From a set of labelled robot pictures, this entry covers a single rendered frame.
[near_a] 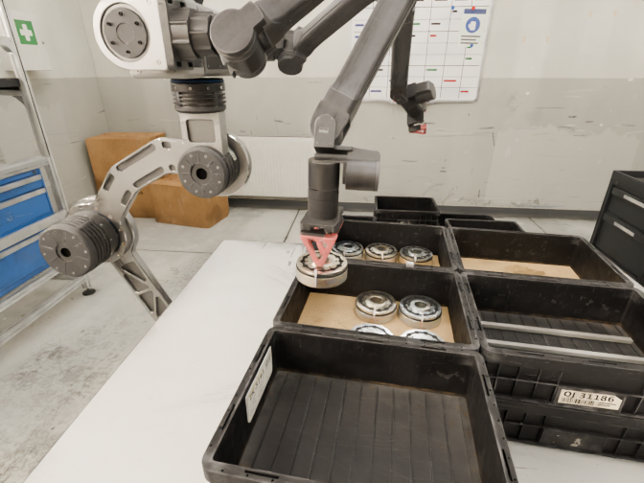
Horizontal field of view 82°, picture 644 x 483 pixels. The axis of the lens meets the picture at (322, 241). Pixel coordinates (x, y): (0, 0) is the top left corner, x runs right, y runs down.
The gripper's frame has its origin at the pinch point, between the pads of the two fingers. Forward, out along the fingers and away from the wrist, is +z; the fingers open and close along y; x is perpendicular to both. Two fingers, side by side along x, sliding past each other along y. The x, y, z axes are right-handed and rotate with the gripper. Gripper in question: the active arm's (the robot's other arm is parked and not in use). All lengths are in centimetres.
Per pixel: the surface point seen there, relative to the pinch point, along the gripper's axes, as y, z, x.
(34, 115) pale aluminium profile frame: 114, -4, 185
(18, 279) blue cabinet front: 71, 76, 181
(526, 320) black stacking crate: 18, 21, -48
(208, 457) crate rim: -36.4, 11.7, 7.4
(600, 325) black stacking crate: 20, 21, -65
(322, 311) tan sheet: 11.6, 22.4, 1.7
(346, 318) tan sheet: 10.1, 22.2, -4.7
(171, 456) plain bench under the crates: -23.9, 35.4, 24.5
